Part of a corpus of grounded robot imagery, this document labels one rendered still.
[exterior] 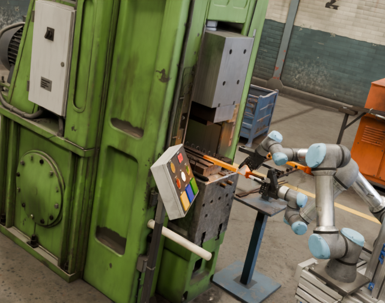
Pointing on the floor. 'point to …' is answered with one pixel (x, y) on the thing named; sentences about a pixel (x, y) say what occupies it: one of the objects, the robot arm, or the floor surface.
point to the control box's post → (153, 251)
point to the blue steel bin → (258, 113)
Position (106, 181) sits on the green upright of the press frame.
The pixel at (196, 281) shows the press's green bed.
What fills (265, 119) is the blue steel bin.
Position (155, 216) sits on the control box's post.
